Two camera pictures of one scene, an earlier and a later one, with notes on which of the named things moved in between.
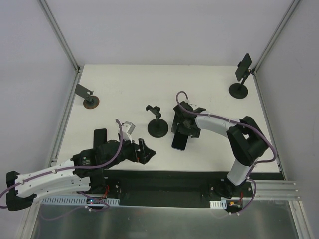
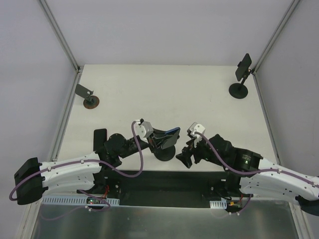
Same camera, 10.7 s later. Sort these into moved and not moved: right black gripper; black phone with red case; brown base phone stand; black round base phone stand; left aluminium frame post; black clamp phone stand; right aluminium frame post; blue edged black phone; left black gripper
Moved: right black gripper; black clamp phone stand; blue edged black phone; left black gripper
Not moved: right aluminium frame post; black round base phone stand; black phone with red case; left aluminium frame post; brown base phone stand
